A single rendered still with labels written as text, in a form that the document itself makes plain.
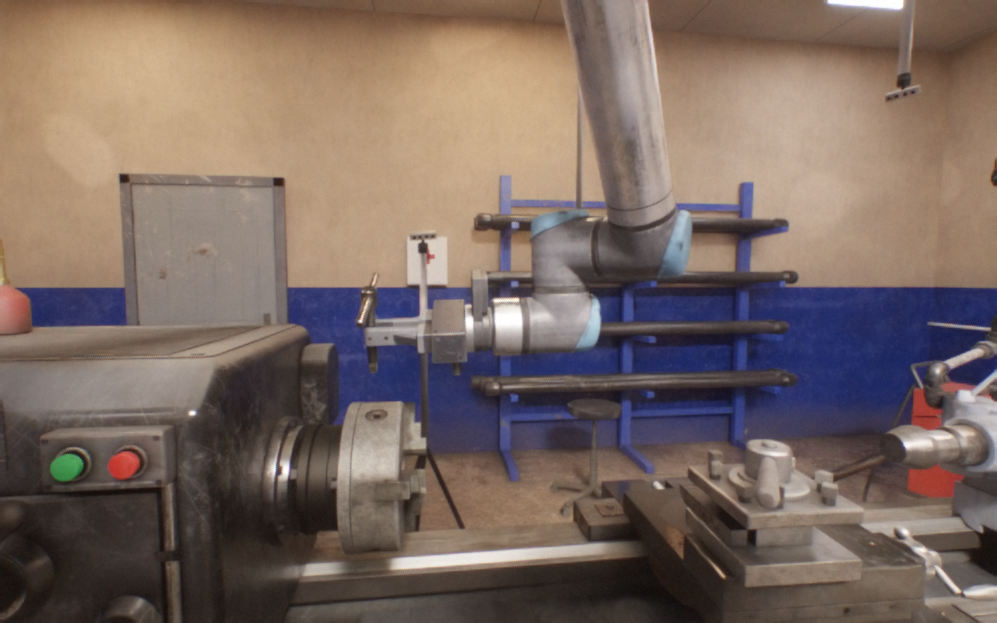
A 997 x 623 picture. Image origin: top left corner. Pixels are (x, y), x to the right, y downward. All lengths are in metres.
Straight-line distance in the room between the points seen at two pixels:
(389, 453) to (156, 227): 3.66
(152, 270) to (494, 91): 2.86
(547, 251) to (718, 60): 4.18
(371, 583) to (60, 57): 4.34
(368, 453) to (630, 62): 0.64
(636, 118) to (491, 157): 3.41
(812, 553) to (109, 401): 0.91
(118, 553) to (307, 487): 0.25
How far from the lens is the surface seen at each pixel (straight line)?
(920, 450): 1.30
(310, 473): 0.86
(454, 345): 0.70
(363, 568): 1.16
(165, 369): 0.73
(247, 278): 4.05
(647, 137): 0.61
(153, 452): 0.67
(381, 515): 0.82
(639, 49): 0.59
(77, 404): 0.74
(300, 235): 3.99
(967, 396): 1.51
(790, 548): 0.85
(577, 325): 0.74
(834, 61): 5.43
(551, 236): 0.73
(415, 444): 0.93
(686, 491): 0.90
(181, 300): 4.24
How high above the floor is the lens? 1.44
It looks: 4 degrees down
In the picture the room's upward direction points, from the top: straight up
